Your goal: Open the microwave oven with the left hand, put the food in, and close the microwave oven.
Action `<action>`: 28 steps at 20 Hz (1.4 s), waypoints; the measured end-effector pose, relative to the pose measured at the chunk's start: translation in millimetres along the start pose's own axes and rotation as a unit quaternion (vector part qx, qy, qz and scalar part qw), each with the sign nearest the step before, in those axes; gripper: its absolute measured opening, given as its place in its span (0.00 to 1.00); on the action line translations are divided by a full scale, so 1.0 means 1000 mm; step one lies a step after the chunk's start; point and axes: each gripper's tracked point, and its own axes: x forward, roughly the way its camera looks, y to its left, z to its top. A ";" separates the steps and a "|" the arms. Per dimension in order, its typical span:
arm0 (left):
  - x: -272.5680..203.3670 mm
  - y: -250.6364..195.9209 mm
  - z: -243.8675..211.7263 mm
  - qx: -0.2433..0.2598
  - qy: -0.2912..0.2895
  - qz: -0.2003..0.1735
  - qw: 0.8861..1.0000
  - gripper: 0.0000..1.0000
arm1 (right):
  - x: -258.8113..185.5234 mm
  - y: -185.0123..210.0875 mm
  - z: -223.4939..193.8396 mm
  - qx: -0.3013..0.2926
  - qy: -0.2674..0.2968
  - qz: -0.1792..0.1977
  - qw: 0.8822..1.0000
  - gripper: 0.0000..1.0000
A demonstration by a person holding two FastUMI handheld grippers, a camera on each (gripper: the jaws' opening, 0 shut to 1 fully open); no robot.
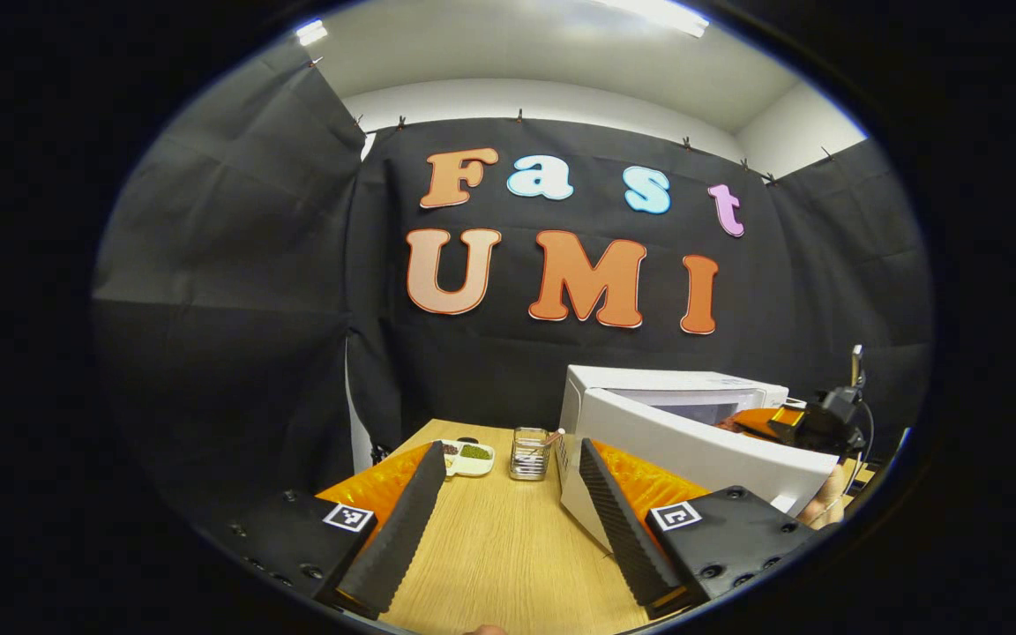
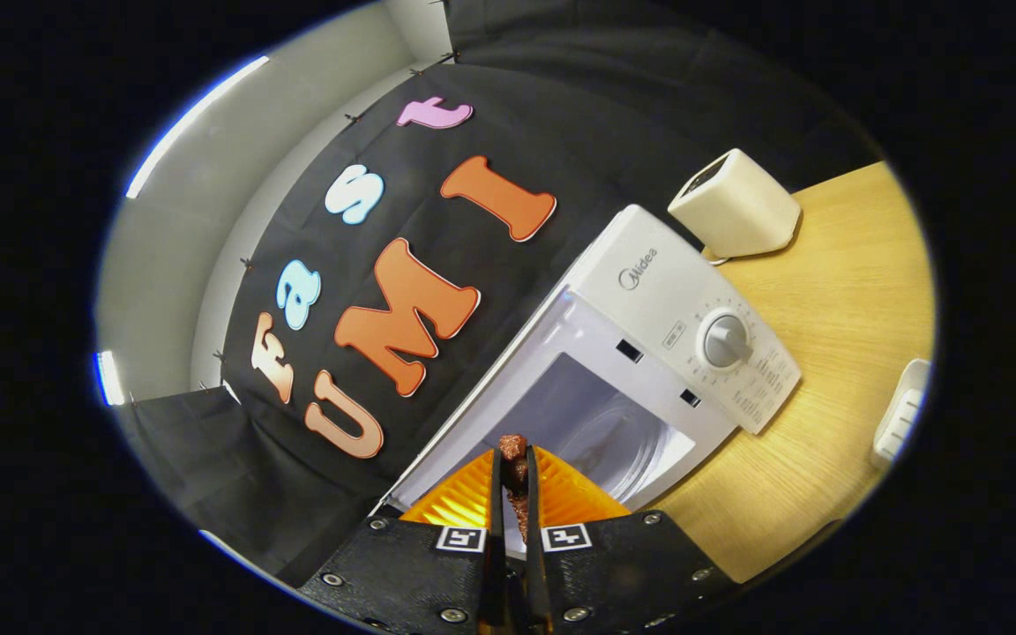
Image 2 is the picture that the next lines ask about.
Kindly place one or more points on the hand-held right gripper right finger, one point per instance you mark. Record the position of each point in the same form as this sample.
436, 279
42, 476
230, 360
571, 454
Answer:
533, 538

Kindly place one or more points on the white microwave oven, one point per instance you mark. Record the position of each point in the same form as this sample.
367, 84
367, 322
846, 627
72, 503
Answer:
649, 291

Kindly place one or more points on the white toaster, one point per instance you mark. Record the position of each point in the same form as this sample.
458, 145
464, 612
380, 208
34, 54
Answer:
737, 212

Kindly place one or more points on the brown meat strip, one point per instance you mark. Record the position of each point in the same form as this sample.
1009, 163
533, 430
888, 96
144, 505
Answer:
512, 448

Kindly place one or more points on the ceiling light strip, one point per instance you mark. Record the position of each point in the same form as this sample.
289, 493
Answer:
108, 377
195, 123

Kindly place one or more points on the row of black cloth clips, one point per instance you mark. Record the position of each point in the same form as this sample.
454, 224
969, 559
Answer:
351, 118

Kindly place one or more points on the white rectangular tray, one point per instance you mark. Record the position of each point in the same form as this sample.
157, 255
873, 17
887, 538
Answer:
900, 414

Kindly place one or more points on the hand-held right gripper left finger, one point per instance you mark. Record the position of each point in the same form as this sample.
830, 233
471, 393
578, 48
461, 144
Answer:
496, 529

